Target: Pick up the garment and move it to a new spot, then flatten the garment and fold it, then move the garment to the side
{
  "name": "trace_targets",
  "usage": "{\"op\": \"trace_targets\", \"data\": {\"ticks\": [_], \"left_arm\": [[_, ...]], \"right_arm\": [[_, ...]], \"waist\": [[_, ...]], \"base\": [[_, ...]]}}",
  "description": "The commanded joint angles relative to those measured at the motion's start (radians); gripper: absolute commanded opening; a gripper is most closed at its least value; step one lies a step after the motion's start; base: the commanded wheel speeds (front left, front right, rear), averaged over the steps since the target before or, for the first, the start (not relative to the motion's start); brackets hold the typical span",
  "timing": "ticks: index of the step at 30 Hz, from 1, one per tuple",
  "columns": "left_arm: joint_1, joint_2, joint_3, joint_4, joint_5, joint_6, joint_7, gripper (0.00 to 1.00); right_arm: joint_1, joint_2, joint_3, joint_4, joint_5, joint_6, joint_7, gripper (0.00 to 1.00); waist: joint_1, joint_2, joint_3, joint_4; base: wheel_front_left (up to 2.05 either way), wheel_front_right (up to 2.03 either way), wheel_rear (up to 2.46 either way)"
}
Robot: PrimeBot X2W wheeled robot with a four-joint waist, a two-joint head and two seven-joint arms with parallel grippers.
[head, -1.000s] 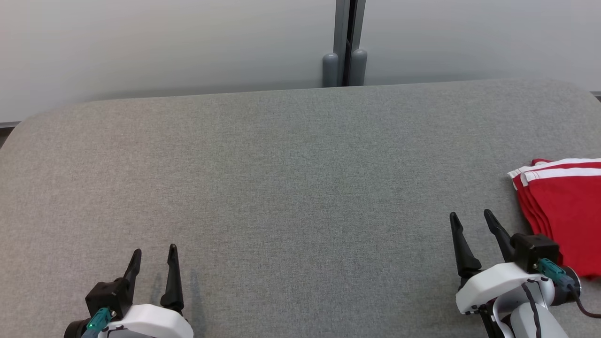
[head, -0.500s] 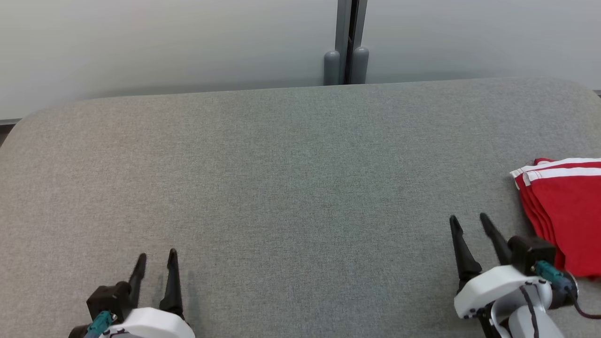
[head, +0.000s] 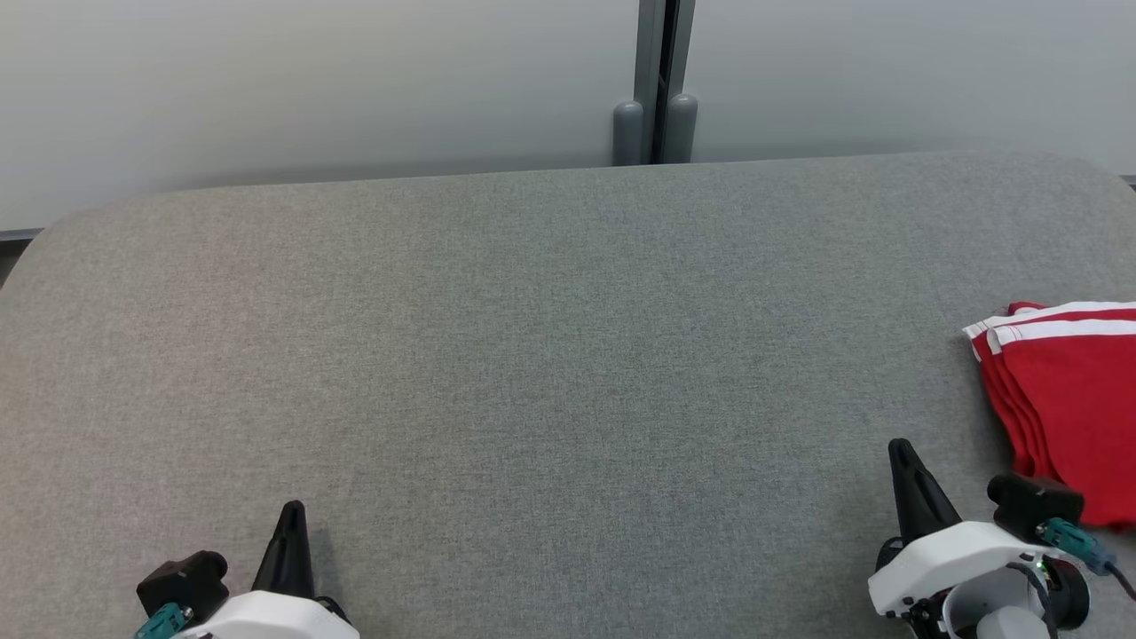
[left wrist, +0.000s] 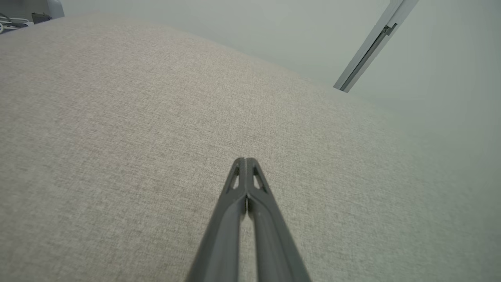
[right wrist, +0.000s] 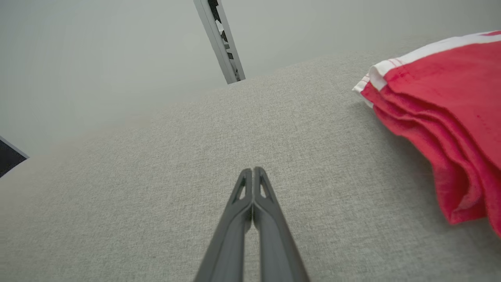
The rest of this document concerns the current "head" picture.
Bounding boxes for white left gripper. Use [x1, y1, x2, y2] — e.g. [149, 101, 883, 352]
[173, 501, 361, 639]

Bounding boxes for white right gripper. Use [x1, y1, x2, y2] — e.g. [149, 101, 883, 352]
[868, 438, 1093, 639]

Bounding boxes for red shorts with white bands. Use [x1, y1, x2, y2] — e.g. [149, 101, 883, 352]
[963, 300, 1136, 531]

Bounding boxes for black cable with teal plug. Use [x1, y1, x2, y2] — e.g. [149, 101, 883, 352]
[133, 603, 193, 639]
[1037, 517, 1136, 604]

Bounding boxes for grey metal partition post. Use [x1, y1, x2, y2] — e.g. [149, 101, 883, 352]
[612, 0, 699, 167]

